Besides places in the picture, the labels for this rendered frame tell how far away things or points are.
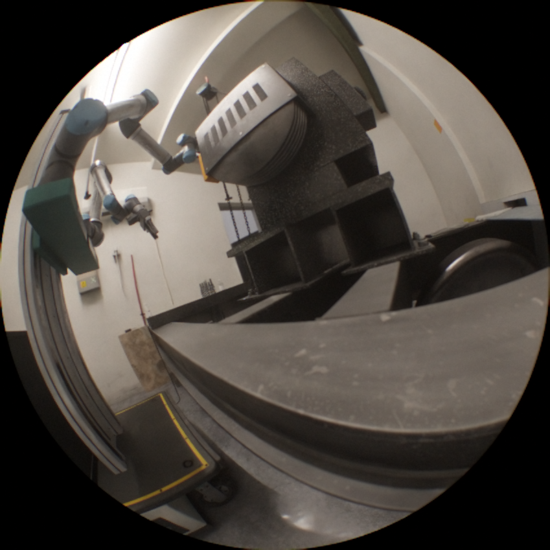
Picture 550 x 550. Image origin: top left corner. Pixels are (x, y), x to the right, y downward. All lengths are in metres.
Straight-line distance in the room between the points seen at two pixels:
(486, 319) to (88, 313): 2.33
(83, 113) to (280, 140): 0.56
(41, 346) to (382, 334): 0.72
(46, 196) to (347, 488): 0.78
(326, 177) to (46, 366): 1.00
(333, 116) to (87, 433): 1.22
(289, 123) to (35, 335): 0.93
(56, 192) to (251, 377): 0.55
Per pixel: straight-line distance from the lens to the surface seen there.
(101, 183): 1.17
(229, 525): 0.86
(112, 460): 0.75
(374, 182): 0.55
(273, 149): 0.55
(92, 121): 0.60
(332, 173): 0.58
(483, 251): 0.61
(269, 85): 0.71
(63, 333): 0.90
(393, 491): 0.33
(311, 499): 0.78
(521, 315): 0.17
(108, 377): 2.28
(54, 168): 0.64
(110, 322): 2.17
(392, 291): 0.28
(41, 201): 0.56
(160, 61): 2.23
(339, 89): 0.76
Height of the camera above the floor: 0.74
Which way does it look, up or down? 1 degrees down
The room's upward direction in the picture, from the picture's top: 19 degrees counter-clockwise
